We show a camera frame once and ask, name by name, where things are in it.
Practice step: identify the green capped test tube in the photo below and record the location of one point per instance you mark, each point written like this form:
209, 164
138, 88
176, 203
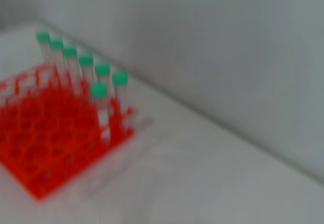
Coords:
102, 68
86, 58
42, 36
98, 90
120, 78
70, 51
56, 44

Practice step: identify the orange test tube rack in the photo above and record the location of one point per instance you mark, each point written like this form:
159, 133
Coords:
38, 143

